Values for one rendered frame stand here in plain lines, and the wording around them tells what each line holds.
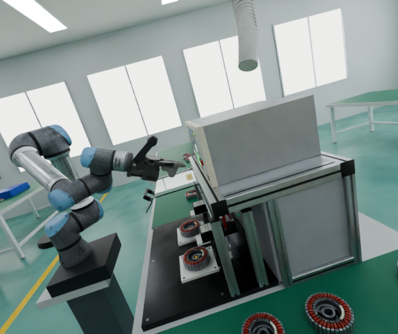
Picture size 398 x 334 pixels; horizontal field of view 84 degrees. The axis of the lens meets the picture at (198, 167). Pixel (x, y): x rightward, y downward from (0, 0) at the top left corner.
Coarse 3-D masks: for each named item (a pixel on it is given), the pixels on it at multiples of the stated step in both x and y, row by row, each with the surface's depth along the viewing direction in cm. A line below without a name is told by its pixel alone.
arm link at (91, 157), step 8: (88, 152) 76; (96, 152) 76; (104, 152) 77; (112, 152) 78; (80, 160) 76; (88, 160) 76; (96, 160) 76; (104, 160) 76; (112, 160) 77; (96, 168) 78; (104, 168) 78; (112, 168) 78
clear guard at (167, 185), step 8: (176, 176) 114; (184, 176) 111; (160, 184) 109; (168, 184) 105; (176, 184) 102; (184, 184) 99; (192, 184) 96; (152, 192) 108; (160, 192) 98; (168, 192) 95; (152, 200) 94
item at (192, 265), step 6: (186, 252) 93; (192, 252) 93; (198, 252) 93; (204, 252) 90; (186, 258) 90; (192, 258) 90; (198, 258) 89; (204, 258) 86; (210, 258) 90; (186, 264) 86; (192, 264) 85; (198, 264) 86; (204, 264) 86; (192, 270) 86
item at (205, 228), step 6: (228, 222) 91; (204, 228) 88; (210, 228) 87; (222, 228) 89; (228, 228) 87; (234, 228) 86; (204, 234) 85; (210, 234) 85; (228, 234) 86; (198, 240) 88; (204, 240) 85; (210, 240) 85; (228, 240) 87; (198, 246) 86
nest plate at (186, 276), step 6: (210, 252) 94; (180, 258) 96; (180, 264) 92; (210, 264) 88; (216, 264) 87; (180, 270) 89; (186, 270) 88; (198, 270) 86; (204, 270) 85; (210, 270) 84; (216, 270) 84; (186, 276) 85; (192, 276) 84; (198, 276) 84
